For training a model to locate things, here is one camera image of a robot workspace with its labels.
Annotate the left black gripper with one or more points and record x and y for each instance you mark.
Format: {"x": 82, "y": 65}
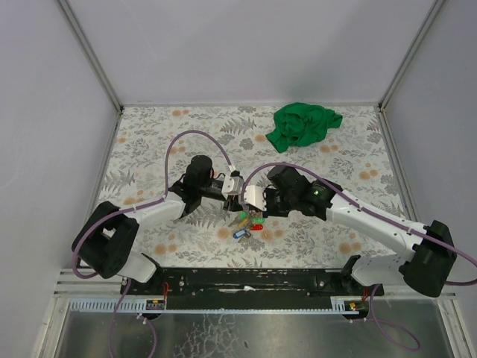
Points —
{"x": 231, "y": 201}

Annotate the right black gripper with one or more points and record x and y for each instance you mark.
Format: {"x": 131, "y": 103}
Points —
{"x": 268, "y": 205}

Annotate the green tag key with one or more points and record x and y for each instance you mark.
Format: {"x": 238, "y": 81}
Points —
{"x": 243, "y": 215}

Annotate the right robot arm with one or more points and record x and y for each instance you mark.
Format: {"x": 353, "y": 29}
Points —
{"x": 422, "y": 254}

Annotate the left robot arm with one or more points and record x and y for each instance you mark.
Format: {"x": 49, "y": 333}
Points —
{"x": 105, "y": 242}

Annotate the green crumpled cloth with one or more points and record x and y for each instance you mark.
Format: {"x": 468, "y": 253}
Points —
{"x": 300, "y": 125}

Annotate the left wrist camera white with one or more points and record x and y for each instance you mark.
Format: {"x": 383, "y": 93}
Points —
{"x": 232, "y": 186}

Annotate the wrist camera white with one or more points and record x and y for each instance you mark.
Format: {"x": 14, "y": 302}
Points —
{"x": 255, "y": 196}
{"x": 232, "y": 186}

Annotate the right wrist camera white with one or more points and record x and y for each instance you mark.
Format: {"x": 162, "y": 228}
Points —
{"x": 255, "y": 196}

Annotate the blue key tag on ring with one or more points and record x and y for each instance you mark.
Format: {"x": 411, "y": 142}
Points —
{"x": 240, "y": 233}

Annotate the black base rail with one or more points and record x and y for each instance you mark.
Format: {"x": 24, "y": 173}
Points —
{"x": 249, "y": 288}

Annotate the grey cable duct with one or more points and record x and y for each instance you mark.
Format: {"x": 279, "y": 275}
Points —
{"x": 108, "y": 305}

